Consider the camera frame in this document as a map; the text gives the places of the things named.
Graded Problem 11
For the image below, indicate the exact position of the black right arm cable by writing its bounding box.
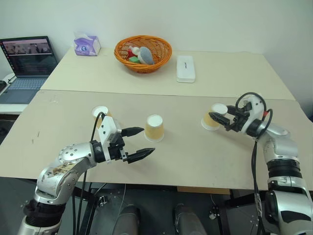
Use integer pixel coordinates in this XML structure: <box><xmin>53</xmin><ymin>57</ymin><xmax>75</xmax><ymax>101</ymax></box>
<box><xmin>235</xmin><ymin>92</ymin><xmax>273</xmax><ymax>235</ymax></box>

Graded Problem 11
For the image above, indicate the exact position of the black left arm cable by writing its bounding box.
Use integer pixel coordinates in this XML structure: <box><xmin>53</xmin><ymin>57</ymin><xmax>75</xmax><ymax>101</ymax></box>
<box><xmin>72</xmin><ymin>112</ymin><xmax>106</xmax><ymax>235</ymax></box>

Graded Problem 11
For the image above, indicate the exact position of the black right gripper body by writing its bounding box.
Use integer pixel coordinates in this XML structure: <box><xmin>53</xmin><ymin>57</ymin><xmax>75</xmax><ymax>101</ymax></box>
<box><xmin>225</xmin><ymin>103</ymin><xmax>253</xmax><ymax>133</ymax></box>

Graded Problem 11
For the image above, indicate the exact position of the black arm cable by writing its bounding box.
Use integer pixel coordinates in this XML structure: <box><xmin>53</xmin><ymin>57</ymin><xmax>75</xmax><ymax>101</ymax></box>
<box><xmin>235</xmin><ymin>92</ymin><xmax>273</xmax><ymax>235</ymax></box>
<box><xmin>72</xmin><ymin>112</ymin><xmax>106</xmax><ymax>235</ymax></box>

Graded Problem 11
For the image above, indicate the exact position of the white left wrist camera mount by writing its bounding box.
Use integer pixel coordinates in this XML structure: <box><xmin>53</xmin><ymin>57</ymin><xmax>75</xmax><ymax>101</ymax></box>
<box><xmin>96</xmin><ymin>116</ymin><xmax>122</xmax><ymax>164</ymax></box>

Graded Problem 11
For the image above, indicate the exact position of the purple tissue box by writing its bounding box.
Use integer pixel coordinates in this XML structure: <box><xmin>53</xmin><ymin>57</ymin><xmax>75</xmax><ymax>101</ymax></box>
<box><xmin>73</xmin><ymin>31</ymin><xmax>102</xmax><ymax>57</ymax></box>

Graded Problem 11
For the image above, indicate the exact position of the orange woven basket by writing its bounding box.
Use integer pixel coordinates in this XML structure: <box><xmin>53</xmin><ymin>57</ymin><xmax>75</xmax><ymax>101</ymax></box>
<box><xmin>113</xmin><ymin>35</ymin><xmax>173</xmax><ymax>74</ymax></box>

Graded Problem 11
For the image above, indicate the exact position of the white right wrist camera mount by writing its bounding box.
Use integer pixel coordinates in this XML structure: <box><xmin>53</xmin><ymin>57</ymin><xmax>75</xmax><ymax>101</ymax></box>
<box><xmin>241</xmin><ymin>94</ymin><xmax>267</xmax><ymax>134</ymax></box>

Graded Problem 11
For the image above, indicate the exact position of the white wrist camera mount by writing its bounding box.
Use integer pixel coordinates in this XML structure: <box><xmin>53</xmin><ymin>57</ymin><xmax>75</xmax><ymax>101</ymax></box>
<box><xmin>96</xmin><ymin>116</ymin><xmax>122</xmax><ymax>164</ymax></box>
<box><xmin>241</xmin><ymin>94</ymin><xmax>267</xmax><ymax>134</ymax></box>

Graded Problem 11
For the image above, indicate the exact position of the white rectangular case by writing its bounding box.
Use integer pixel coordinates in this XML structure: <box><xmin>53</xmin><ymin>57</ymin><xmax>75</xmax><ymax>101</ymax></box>
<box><xmin>176</xmin><ymin>55</ymin><xmax>197</xmax><ymax>84</ymax></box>

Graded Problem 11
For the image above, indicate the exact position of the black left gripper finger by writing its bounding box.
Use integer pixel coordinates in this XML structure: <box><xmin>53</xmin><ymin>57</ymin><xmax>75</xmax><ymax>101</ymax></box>
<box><xmin>127</xmin><ymin>147</ymin><xmax>156</xmax><ymax>164</ymax></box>
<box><xmin>121</xmin><ymin>126</ymin><xmax>145</xmax><ymax>137</ymax></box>

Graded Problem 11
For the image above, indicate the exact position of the yellow paper cup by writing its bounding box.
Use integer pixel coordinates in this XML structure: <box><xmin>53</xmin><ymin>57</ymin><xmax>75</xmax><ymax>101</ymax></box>
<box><xmin>201</xmin><ymin>103</ymin><xmax>228</xmax><ymax>132</ymax></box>
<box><xmin>91</xmin><ymin>105</ymin><xmax>113</xmax><ymax>128</ymax></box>
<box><xmin>144</xmin><ymin>114</ymin><xmax>164</xmax><ymax>143</ymax></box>

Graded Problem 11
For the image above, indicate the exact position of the open laptop computer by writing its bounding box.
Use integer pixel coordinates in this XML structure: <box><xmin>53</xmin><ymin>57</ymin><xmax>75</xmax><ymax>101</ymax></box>
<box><xmin>0</xmin><ymin>36</ymin><xmax>60</xmax><ymax>105</ymax></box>

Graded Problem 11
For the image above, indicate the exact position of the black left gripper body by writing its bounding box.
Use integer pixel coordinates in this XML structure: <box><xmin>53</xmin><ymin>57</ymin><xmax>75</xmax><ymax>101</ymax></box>
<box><xmin>108</xmin><ymin>133</ymin><xmax>129</xmax><ymax>164</ymax></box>

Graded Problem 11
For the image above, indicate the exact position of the dark rounded shape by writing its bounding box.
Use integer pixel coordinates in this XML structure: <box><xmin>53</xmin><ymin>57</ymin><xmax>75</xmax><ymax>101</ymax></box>
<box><xmin>116</xmin><ymin>205</ymin><xmax>142</xmax><ymax>235</ymax></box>

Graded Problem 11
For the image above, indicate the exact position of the brown cardboard strip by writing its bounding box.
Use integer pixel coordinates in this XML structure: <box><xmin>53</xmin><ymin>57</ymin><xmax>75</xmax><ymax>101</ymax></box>
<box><xmin>177</xmin><ymin>186</ymin><xmax>231</xmax><ymax>196</ymax></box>

